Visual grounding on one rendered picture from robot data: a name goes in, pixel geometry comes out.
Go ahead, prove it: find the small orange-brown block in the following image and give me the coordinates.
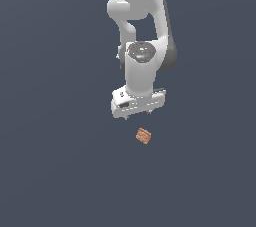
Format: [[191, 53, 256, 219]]
[[135, 127, 154, 145]]

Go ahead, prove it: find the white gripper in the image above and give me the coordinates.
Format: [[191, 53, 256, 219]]
[[110, 84, 167, 121]]

